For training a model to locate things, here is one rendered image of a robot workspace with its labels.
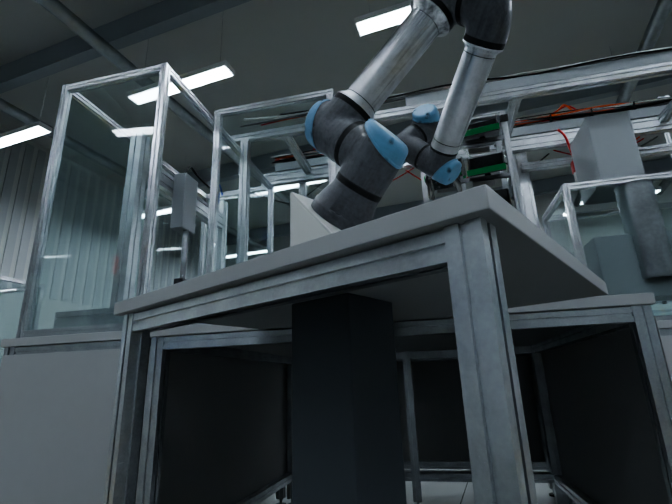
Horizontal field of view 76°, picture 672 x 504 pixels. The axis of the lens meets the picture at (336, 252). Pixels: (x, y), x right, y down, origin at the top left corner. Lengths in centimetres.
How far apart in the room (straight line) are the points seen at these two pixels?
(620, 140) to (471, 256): 217
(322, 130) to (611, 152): 183
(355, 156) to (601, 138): 183
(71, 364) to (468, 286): 151
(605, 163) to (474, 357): 213
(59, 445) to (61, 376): 22
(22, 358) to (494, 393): 172
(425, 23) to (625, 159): 167
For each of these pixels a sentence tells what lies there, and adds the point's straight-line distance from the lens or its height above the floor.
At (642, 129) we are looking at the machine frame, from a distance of 316.
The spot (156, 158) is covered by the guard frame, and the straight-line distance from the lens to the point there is 187.
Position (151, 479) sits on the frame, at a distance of 157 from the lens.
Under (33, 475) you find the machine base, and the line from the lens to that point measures 186.
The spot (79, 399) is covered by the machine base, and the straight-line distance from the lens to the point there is 175.
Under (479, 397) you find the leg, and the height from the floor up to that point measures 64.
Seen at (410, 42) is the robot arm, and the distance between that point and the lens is 110.
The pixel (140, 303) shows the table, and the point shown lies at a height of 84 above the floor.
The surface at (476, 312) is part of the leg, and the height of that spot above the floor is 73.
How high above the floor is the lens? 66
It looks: 17 degrees up
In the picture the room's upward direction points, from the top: 2 degrees counter-clockwise
